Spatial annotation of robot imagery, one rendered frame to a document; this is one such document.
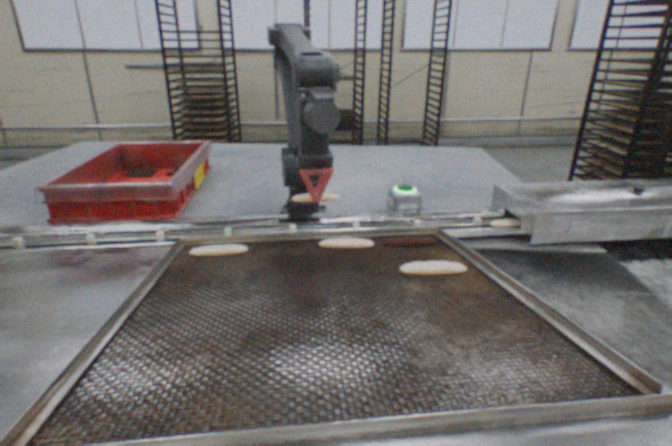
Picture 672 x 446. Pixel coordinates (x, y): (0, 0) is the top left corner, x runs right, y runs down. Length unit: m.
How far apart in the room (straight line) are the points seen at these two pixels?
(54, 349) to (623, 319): 0.80
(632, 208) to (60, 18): 5.52
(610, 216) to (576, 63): 5.50
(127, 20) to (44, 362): 5.11
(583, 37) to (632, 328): 5.80
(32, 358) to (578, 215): 0.93
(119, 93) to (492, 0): 4.68
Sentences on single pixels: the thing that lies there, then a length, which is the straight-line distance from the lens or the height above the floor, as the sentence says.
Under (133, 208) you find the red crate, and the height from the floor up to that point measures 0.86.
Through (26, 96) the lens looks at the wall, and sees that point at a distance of 6.04.
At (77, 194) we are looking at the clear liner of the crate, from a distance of 1.13.
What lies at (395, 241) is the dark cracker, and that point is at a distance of 0.74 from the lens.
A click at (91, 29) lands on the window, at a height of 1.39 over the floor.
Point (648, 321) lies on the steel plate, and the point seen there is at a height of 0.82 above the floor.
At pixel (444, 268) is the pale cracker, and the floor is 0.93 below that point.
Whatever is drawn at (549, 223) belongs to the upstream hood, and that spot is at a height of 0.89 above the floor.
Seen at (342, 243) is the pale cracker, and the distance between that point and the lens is 0.72.
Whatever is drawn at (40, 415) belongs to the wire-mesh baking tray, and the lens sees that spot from 0.42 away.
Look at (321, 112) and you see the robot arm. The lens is 0.70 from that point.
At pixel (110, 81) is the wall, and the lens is 5.60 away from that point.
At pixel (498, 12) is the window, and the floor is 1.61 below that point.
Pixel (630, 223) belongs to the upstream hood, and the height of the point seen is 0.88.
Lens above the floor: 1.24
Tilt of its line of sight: 21 degrees down
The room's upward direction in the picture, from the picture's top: straight up
